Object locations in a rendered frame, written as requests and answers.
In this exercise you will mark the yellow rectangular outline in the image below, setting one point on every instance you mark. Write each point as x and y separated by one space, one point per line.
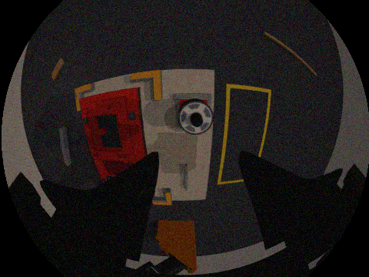
227 111

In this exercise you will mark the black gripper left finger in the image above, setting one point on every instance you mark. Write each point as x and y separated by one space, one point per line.
117 209

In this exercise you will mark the brown thin rod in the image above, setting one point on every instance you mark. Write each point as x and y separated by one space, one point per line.
290 51

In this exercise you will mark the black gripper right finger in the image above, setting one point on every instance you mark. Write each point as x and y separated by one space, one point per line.
280 199

